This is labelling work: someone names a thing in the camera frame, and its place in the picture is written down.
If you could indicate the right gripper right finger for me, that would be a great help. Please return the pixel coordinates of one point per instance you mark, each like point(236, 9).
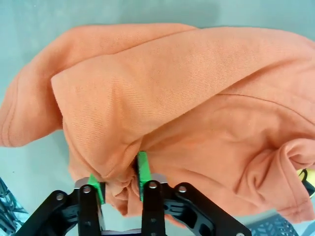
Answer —
point(172, 211)

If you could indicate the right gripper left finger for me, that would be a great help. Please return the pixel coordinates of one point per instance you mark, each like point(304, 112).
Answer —
point(73, 211)

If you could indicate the orange garment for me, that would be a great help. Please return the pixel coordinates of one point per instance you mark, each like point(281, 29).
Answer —
point(157, 86)

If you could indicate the yellow black tag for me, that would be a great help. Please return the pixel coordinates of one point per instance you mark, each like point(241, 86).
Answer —
point(301, 173)

